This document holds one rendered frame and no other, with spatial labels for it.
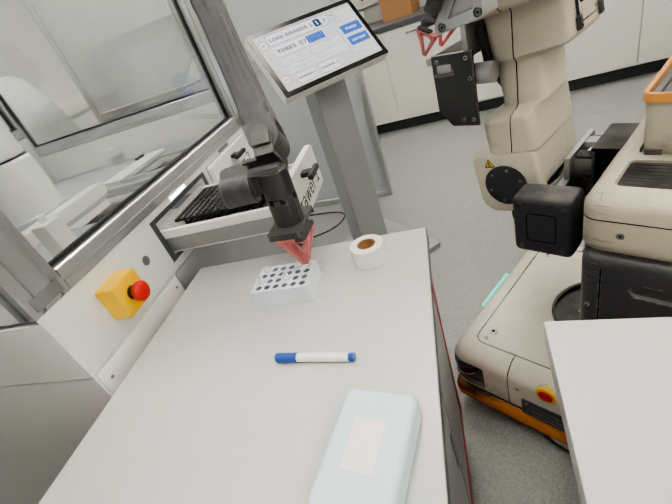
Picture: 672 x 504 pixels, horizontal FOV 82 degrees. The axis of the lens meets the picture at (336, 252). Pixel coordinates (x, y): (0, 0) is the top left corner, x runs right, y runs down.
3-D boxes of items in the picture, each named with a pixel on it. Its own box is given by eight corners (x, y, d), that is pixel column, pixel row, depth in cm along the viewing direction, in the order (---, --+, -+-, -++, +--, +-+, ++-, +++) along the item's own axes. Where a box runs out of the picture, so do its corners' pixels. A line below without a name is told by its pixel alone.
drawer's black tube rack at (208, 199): (284, 191, 106) (275, 169, 103) (265, 225, 92) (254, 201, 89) (214, 207, 113) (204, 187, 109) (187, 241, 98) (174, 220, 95)
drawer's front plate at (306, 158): (323, 180, 109) (310, 143, 103) (301, 237, 86) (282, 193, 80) (317, 181, 109) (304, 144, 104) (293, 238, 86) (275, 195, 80)
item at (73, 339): (261, 158, 152) (246, 122, 144) (93, 378, 70) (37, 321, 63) (78, 207, 179) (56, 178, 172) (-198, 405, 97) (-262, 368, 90)
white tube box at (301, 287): (322, 273, 82) (316, 259, 80) (313, 300, 75) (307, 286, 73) (270, 280, 86) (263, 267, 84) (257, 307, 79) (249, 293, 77)
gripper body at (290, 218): (269, 245, 72) (254, 210, 68) (286, 217, 80) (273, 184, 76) (302, 240, 70) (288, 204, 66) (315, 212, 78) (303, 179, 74)
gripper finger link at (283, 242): (287, 272, 78) (270, 232, 73) (297, 252, 84) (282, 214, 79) (318, 268, 76) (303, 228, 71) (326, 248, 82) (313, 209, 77)
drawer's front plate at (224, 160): (256, 162, 143) (244, 133, 138) (227, 199, 120) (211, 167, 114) (252, 163, 144) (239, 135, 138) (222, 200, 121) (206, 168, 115)
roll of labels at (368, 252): (365, 274, 77) (360, 258, 75) (348, 261, 83) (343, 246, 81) (394, 257, 79) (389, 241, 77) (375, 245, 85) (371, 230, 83)
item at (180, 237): (314, 179, 107) (307, 159, 104) (293, 229, 87) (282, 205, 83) (192, 208, 119) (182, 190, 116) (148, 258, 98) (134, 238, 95)
